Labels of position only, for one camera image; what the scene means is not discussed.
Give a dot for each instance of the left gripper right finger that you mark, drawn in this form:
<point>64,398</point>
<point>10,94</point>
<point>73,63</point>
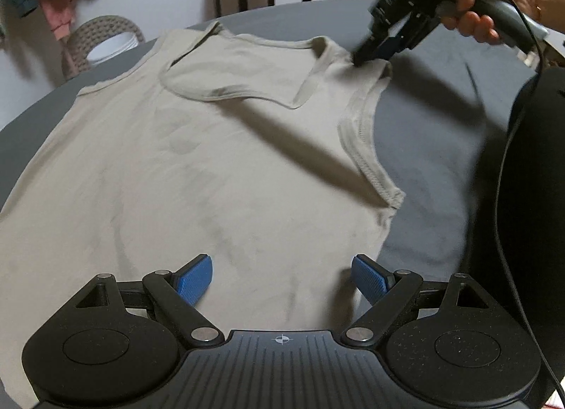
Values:
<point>392,295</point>

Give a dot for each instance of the white plastic bucket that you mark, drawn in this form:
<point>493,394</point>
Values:
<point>111,48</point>

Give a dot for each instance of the pink hanging garment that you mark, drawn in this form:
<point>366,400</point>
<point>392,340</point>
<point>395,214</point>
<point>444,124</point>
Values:
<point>59,15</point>

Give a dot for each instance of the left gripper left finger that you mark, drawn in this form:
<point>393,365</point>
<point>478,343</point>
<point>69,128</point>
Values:
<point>173,296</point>

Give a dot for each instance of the beige sleeveless top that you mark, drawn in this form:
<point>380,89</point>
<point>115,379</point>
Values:
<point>258,153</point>

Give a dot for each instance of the woven round mat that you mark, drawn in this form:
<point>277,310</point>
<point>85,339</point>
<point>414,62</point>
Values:
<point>87,36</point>

